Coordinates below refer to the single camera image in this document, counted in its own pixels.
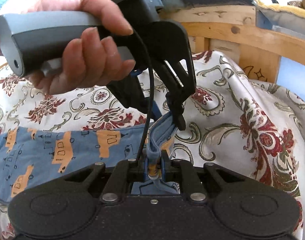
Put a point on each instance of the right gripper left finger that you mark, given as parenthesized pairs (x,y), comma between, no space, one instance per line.
(121,180)

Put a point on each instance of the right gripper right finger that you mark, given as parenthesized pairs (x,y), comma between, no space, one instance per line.
(183,173)

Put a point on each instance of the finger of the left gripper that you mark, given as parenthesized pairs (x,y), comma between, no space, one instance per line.
(173,77)
(154,111)

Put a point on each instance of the blue pants with orange trucks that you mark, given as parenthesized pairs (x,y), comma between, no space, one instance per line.
(29,157)

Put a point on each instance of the person's left hand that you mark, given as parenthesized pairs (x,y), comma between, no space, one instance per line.
(89,60)

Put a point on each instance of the floral white bedsheet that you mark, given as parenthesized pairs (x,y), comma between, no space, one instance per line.
(254,128)

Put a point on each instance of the yellow grey pillow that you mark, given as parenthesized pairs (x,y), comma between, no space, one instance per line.
(285,19)

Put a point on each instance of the wooden bed frame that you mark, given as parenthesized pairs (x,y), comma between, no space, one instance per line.
(232,30)

